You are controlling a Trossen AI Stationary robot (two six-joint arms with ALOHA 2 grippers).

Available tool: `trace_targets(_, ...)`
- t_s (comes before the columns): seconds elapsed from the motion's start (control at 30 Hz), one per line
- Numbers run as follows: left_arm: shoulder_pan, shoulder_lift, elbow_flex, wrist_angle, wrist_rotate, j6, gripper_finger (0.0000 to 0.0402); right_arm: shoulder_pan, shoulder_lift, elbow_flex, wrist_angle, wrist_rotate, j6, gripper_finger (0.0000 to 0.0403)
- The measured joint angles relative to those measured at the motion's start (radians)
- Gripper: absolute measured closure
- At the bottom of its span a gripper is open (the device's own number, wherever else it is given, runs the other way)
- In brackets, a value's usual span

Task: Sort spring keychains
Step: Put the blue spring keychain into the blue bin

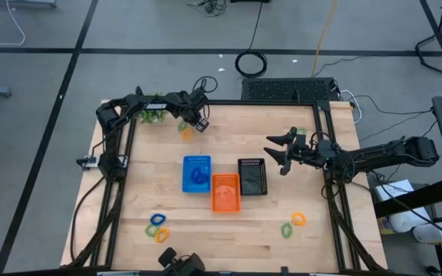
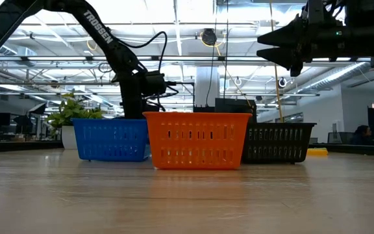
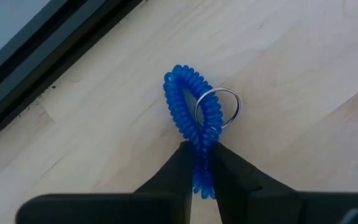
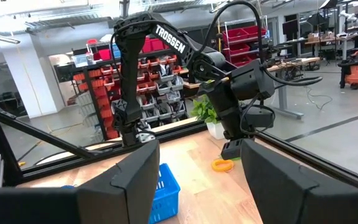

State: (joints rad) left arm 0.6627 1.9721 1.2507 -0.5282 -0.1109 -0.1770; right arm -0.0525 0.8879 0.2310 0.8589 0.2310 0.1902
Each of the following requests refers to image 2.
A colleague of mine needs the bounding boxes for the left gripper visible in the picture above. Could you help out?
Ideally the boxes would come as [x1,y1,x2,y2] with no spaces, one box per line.
[121,73,145,120]

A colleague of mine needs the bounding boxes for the person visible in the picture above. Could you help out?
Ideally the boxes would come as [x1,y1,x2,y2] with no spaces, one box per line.
[350,125,374,146]

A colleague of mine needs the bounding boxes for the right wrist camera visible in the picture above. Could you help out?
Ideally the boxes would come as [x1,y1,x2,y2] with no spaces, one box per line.
[302,0,326,29]

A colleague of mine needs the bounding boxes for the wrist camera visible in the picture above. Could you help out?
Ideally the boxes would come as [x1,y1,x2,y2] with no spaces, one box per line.
[143,70,168,98]
[302,0,326,29]

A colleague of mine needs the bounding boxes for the black computer case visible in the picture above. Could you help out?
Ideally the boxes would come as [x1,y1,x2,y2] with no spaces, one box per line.
[193,97,258,124]

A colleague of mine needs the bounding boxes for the orange plastic basket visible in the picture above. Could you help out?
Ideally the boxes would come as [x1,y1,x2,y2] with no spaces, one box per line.
[142,111,253,170]

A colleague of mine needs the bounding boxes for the black ceiling cable reel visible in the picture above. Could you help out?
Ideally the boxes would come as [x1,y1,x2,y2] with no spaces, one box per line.
[201,28,218,46]

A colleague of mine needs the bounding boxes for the black plastic basket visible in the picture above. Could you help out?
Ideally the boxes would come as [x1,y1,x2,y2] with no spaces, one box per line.
[241,122,317,164]

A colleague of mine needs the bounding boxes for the black aluminium table frame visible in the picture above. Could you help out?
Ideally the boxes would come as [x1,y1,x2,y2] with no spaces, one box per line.
[0,140,374,158]

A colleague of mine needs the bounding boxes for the blue plastic basket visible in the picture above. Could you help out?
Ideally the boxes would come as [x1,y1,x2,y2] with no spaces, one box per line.
[71,118,151,163]

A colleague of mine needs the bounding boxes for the potted green plant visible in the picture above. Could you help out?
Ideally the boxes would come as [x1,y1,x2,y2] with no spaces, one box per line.
[45,92,105,150]

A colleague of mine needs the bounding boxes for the black hanging cable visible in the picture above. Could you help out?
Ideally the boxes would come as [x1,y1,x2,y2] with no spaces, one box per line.
[224,0,230,100]

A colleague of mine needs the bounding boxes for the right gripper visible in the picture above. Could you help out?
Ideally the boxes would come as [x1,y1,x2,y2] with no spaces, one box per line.
[257,16,366,77]

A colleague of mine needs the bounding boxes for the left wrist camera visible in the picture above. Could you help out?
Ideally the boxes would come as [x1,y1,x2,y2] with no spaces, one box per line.
[143,70,168,98]

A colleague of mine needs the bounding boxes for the orange spring keychain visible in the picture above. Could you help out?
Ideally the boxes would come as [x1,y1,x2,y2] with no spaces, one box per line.
[306,148,329,156]

